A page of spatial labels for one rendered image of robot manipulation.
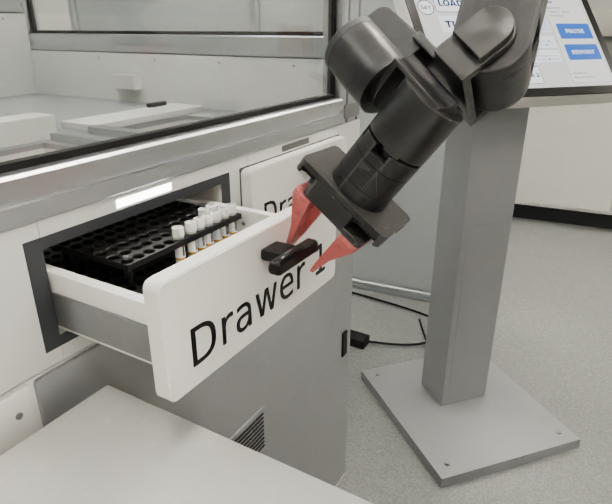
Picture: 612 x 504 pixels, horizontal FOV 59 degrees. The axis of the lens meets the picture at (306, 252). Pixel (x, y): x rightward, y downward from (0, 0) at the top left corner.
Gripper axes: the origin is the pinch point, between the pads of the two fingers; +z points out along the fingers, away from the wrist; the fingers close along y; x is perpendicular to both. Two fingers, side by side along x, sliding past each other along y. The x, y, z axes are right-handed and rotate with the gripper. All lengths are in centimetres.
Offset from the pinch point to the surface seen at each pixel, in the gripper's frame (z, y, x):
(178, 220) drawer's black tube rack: 10.0, 13.8, -0.2
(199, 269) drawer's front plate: -0.3, 3.4, 12.9
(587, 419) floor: 51, -79, -116
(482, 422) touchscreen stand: 64, -55, -94
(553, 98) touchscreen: -12, -3, -96
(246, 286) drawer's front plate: 2.9, 1.0, 6.7
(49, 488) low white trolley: 17.1, -0.9, 24.7
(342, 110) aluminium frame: 4.7, 19.6, -44.2
